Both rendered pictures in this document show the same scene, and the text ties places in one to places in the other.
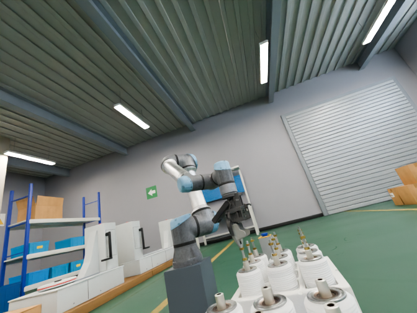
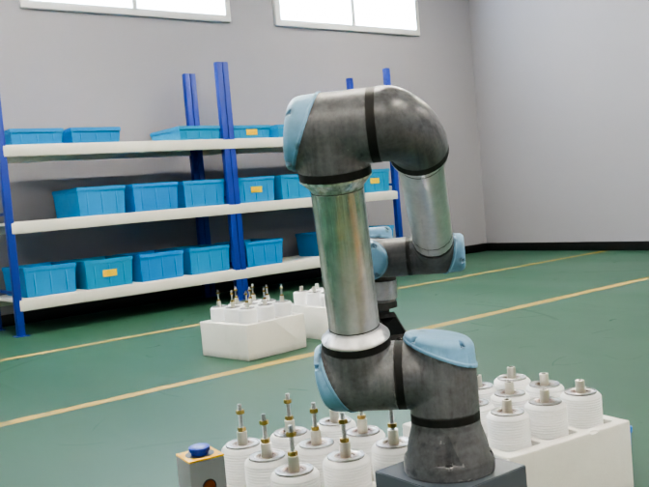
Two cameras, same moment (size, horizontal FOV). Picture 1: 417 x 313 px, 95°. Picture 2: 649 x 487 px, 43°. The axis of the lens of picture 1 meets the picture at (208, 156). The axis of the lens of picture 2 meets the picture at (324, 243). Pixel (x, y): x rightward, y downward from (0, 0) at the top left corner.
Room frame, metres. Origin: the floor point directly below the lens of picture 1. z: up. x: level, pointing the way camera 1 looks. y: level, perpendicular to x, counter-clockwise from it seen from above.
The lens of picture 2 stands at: (2.19, 1.00, 0.77)
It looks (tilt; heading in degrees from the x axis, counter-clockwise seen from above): 3 degrees down; 222
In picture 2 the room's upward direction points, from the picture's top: 5 degrees counter-clockwise
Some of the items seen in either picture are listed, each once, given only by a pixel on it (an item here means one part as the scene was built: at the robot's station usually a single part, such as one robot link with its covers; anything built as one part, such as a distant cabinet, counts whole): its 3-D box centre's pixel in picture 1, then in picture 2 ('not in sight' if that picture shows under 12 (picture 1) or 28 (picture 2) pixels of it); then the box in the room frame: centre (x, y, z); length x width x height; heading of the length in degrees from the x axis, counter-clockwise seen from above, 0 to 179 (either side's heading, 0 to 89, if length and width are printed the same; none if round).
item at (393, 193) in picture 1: (404, 194); not in sight; (3.72, -3.20, 0.15); 0.30 x 0.24 x 0.30; 78
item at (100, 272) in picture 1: (75, 261); not in sight; (2.23, 1.71, 0.45); 0.82 x 0.57 x 0.74; 169
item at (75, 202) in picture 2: not in sight; (89, 202); (-1.32, -4.49, 0.89); 0.50 x 0.38 x 0.21; 80
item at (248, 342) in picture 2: not in sight; (253, 333); (-0.74, -2.17, 0.09); 0.39 x 0.39 x 0.18; 86
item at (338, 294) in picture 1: (326, 295); not in sight; (0.49, -0.16, 0.25); 0.08 x 0.08 x 0.01
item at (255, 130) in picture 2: not in sight; (236, 134); (-2.65, -4.23, 1.37); 0.50 x 0.38 x 0.11; 80
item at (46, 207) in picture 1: (40, 210); not in sight; (4.19, 4.03, 1.70); 0.71 x 0.54 x 0.51; 172
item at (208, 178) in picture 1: (210, 181); (379, 258); (0.93, 0.02, 0.64); 0.11 x 0.11 x 0.08; 31
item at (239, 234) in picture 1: (239, 235); not in sight; (0.84, -0.04, 0.38); 0.06 x 0.03 x 0.09; 58
